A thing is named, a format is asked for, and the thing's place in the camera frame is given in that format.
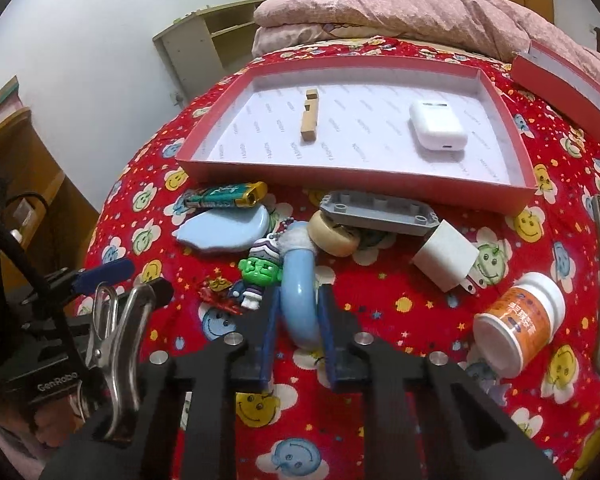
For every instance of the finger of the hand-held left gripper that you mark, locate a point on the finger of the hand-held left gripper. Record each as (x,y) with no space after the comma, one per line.
(105,272)
(157,292)

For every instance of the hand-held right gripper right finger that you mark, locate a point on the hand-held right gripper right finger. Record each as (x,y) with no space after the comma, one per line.
(330,347)

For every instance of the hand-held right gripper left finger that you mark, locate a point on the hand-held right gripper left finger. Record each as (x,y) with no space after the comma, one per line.
(267,342)

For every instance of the blue curved tube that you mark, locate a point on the blue curved tube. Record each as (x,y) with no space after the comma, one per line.
(292,305)

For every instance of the small red toy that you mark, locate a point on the small red toy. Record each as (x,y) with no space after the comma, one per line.
(220,295)

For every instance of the green lighter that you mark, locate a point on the green lighter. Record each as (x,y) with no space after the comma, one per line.
(220,195)

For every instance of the white charger plug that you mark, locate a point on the white charger plug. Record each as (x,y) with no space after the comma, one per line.
(445,255)

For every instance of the white orange label pill bottle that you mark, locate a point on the white orange label pill bottle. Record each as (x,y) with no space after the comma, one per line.
(520,320)

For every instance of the red cardboard box tray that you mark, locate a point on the red cardboard box tray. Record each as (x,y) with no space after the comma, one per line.
(380,160)

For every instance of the silver metal spring clip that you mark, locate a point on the silver metal spring clip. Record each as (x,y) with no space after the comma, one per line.
(125,350)

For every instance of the red printed blanket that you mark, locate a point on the red printed blanket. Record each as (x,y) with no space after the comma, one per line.
(405,285)

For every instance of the beige round wheel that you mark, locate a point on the beige round wheel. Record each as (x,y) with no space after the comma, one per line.
(330,237)

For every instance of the wooden desk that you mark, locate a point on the wooden desk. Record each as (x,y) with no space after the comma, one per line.
(30,160)

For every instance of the grey plastic plate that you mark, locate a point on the grey plastic plate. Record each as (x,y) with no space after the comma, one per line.
(380,212)

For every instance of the small wooden block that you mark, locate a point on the small wooden block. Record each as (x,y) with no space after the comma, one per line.
(310,120)

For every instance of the beige bedside shelf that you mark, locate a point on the beige bedside shelf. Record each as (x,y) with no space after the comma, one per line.
(180,55)

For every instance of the white earbuds case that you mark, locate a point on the white earbuds case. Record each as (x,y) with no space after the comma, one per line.
(436,125)

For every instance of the pink quilt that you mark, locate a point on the pink quilt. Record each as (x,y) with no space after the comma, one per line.
(405,10)

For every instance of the red box lid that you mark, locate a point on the red box lid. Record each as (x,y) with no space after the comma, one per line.
(570,90)

